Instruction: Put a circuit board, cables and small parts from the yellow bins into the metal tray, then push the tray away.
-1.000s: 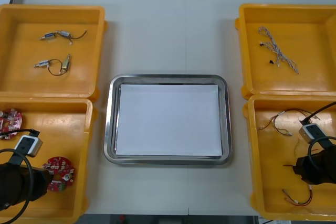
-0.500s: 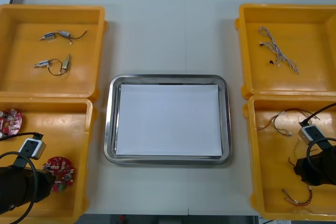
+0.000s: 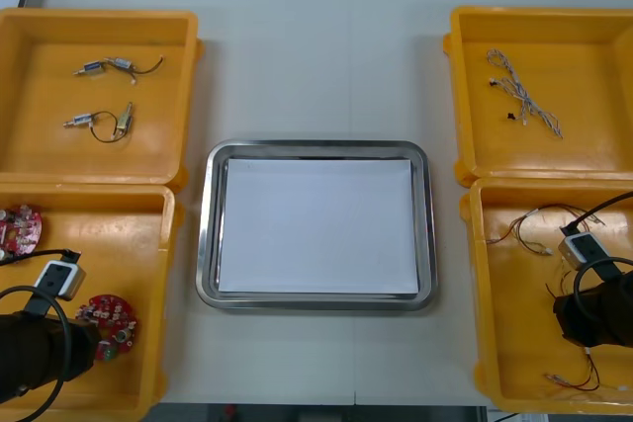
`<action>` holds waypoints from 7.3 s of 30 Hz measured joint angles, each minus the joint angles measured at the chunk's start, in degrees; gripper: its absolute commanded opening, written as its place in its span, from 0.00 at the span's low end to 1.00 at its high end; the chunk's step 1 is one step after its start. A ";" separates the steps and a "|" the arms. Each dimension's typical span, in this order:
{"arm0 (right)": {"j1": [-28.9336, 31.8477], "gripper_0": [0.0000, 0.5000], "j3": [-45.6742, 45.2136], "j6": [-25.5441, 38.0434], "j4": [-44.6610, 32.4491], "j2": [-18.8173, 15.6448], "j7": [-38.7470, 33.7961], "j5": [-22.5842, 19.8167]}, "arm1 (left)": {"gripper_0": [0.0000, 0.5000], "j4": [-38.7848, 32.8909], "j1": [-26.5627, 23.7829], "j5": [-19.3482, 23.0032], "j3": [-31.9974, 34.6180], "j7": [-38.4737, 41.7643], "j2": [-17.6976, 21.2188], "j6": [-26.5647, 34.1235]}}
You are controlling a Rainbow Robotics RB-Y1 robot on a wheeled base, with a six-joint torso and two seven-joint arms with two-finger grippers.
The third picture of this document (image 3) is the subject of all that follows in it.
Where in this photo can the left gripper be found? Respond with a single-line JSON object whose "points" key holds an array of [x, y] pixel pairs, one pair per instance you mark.
{"points": [[74, 348]]}

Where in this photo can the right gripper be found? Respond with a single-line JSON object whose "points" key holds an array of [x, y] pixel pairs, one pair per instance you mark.
{"points": [[583, 315]]}

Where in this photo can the round red circuit board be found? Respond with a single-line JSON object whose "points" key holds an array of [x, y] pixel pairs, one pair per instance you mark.
{"points": [[116, 318], [22, 231]]}

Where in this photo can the blue label metal solenoid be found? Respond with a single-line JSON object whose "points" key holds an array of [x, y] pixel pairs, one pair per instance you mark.
{"points": [[121, 63], [79, 120], [91, 67]]}

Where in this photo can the brass coloured metal solenoid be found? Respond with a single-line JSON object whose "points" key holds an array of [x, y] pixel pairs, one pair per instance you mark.
{"points": [[124, 120]]}

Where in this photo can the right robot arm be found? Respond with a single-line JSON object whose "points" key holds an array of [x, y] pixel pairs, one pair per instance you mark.
{"points": [[581, 249]]}

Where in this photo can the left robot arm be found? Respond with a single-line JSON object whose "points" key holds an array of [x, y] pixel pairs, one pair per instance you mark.
{"points": [[15, 353]]}

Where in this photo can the yellow-orange plastic bin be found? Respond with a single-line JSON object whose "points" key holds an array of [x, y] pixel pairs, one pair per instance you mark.
{"points": [[49, 155], [569, 160], [123, 244], [524, 318]]}

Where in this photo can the steel tray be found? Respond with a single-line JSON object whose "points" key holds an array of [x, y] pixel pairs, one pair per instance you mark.
{"points": [[316, 303]]}

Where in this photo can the white paper sheet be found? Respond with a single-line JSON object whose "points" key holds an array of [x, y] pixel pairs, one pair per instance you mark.
{"points": [[316, 224]]}

